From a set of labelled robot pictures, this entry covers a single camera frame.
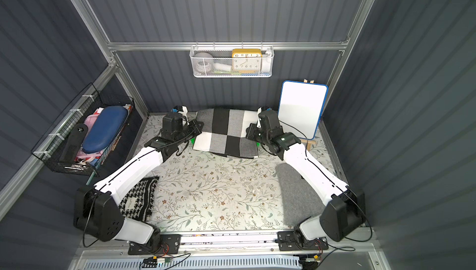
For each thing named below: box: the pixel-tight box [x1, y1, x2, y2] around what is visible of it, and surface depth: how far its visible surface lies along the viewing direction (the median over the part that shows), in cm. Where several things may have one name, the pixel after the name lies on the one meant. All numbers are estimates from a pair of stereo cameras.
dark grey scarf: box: [275, 162, 327, 227], surface depth 83 cm
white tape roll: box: [193, 52, 214, 74], surface depth 88 cm
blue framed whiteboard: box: [277, 79, 329, 140], surface depth 89 cm
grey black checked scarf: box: [192, 107, 259, 159], surface depth 85 cm
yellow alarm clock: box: [231, 48, 263, 74], surface depth 91 cm
